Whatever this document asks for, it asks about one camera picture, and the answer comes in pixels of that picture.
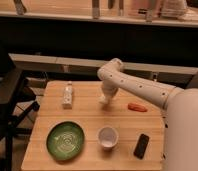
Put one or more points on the green ceramic plate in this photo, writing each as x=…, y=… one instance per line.
x=65, y=141

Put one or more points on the grey long bench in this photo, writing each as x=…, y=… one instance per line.
x=87, y=68

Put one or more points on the white plastic bottle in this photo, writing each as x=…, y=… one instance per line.
x=68, y=96

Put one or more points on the black office chair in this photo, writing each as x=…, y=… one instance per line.
x=16, y=101

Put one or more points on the orange carrot toy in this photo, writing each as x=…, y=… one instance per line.
x=136, y=107

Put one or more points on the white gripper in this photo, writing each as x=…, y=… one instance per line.
x=109, y=91

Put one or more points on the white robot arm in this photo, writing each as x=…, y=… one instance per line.
x=180, y=106

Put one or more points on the white ceramic cup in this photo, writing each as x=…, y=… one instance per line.
x=107, y=137

